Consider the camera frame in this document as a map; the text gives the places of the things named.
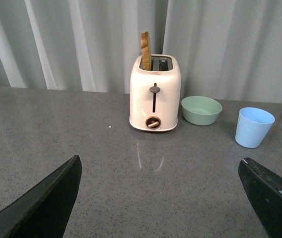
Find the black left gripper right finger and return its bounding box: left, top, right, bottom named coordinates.
left=238, top=158, right=282, bottom=238

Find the toast slice in toaster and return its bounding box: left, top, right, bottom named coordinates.
left=141, top=31, right=152, bottom=71

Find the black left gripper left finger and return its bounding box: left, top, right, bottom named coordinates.
left=0, top=155, right=82, bottom=238

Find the light blue cup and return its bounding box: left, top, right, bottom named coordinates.
left=235, top=107, right=275, bottom=149

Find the green bowl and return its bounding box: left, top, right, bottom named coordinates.
left=181, top=96, right=222, bottom=126

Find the white two-slot toaster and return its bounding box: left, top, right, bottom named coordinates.
left=129, top=55, right=181, bottom=132

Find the grey curtain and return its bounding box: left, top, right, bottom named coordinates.
left=0, top=0, right=282, bottom=103

